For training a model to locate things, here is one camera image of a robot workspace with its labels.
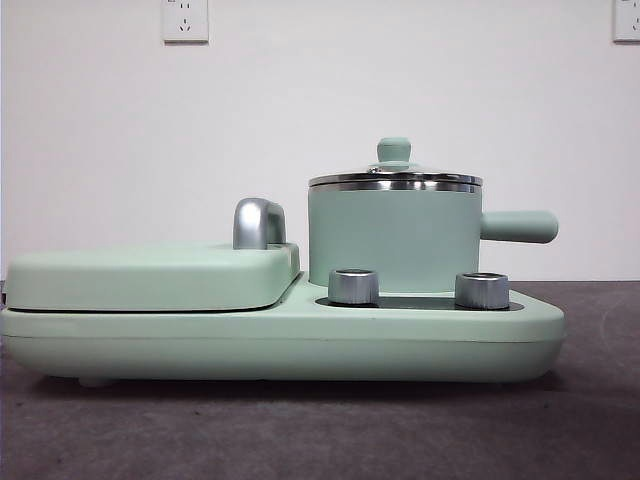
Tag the glass lid with green knob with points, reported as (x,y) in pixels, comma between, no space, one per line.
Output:
(394,150)

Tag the silver control knob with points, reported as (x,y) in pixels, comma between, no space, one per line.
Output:
(352,287)
(481,291)

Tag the green breakfast machine base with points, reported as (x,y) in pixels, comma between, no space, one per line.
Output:
(425,345)

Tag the green hinged griddle cover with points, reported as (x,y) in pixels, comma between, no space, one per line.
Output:
(140,275)

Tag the white wall socket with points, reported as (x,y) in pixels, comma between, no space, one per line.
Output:
(185,20)
(627,20)

